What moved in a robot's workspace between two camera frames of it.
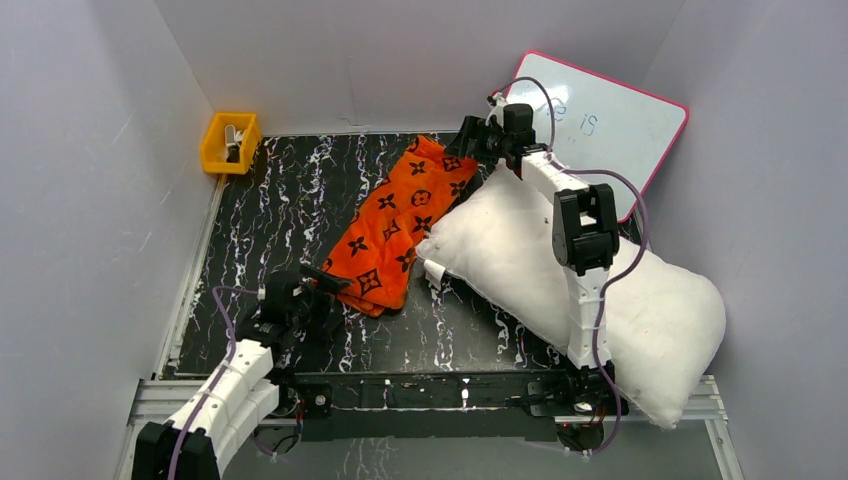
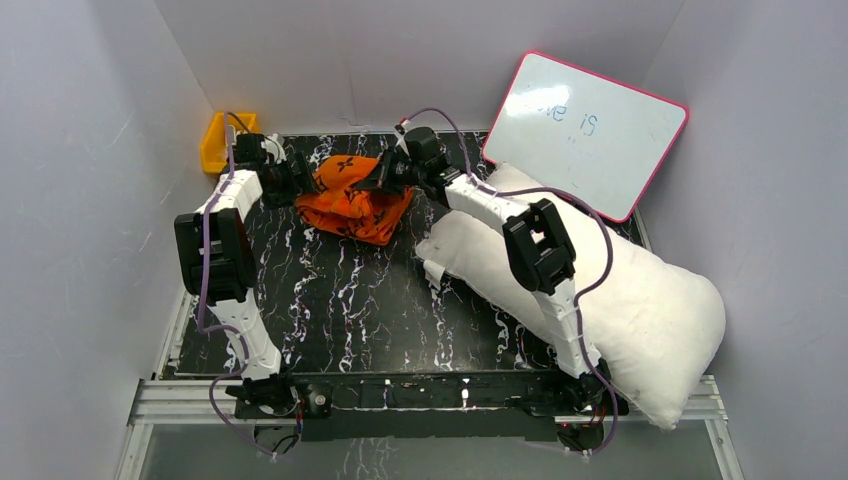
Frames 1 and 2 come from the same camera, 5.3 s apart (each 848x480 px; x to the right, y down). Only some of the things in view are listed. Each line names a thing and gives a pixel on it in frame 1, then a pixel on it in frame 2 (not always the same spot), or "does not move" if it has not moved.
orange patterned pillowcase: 379,240 -> 338,207
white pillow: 666,322 does not move
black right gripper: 474,127 -> 380,180
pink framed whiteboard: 601,130 does not move
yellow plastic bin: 212,149 does not move
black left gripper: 309,291 -> 291,176
